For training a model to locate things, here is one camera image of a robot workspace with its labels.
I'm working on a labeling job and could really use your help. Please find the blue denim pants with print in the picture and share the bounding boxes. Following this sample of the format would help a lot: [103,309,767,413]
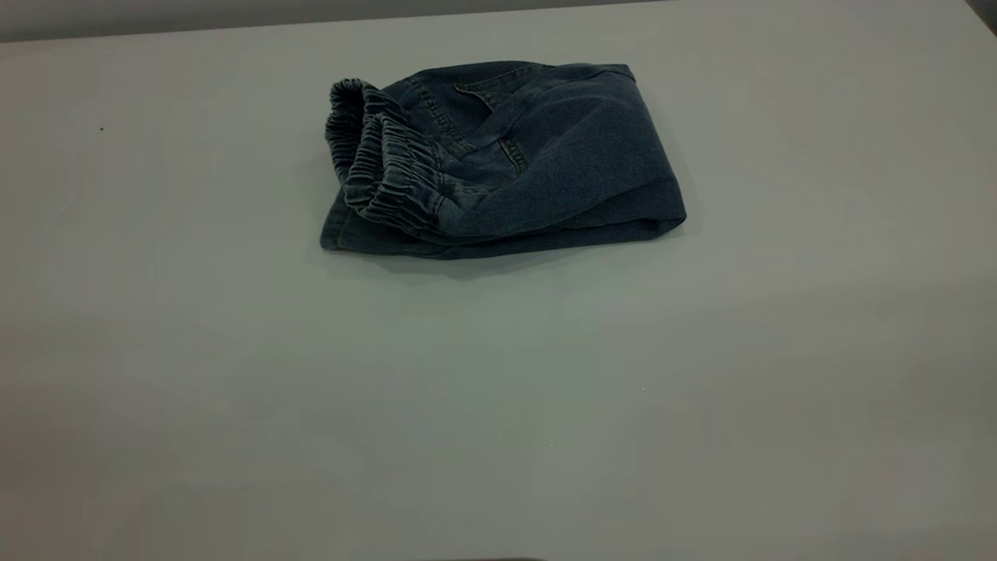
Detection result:
[319,61,688,259]

